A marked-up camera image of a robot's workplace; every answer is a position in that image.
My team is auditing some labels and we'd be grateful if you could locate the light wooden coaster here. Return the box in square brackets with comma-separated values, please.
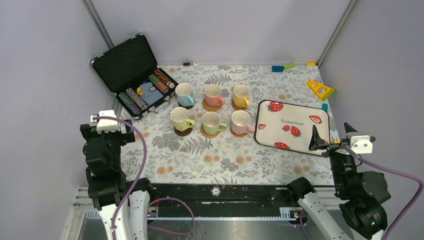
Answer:
[231, 100, 248, 111]
[230, 128, 249, 138]

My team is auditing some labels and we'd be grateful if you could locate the pink ceramic mug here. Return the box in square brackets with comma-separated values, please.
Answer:
[231, 110, 255, 135]

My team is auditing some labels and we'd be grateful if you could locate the dark wooden coaster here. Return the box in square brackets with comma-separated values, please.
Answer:
[178, 102, 195, 110]
[173, 127, 193, 137]

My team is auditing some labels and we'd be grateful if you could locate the blue handled white mug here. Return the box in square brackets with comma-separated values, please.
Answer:
[175, 83, 196, 105]

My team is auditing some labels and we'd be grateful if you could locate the yellow handled mug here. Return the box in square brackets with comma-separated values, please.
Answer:
[233, 84, 250, 109]

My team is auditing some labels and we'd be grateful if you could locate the woven rattan coaster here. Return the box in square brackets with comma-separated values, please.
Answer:
[202, 98, 222, 112]
[200, 126, 221, 139]

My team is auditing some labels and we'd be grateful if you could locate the light green ceramic mug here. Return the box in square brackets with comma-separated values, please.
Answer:
[202, 111, 228, 135]

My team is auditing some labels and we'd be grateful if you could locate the pink handled mug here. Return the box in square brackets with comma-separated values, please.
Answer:
[204, 84, 226, 107]

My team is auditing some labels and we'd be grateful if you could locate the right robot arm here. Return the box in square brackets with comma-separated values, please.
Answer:
[286, 122, 391, 240]

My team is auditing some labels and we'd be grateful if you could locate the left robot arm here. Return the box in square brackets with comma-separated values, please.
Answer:
[80, 110, 306, 240]

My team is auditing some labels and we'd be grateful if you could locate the small teal block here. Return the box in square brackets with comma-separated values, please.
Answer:
[321, 103, 329, 112]

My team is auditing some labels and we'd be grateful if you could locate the strawberry print tray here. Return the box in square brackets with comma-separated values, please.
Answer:
[254, 100, 331, 156]

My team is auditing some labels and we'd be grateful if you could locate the yellow toy triangle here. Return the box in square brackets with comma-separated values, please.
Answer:
[306, 80, 336, 101]

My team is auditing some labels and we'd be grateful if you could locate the black poker chip case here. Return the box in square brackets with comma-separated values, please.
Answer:
[90, 33, 178, 120]

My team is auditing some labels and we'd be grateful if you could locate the green toy block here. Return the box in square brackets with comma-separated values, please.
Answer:
[283, 61, 297, 71]

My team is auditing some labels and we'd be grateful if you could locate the blue toy brick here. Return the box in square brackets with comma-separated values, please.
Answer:
[271, 65, 285, 73]

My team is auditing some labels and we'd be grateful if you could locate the floral tablecloth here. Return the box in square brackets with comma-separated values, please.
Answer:
[121, 65, 333, 186]

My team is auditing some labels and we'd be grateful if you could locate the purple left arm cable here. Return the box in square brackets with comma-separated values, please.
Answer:
[94, 115, 196, 240]

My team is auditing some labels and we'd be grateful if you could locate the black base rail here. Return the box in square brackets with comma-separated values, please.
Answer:
[91, 178, 335, 220]

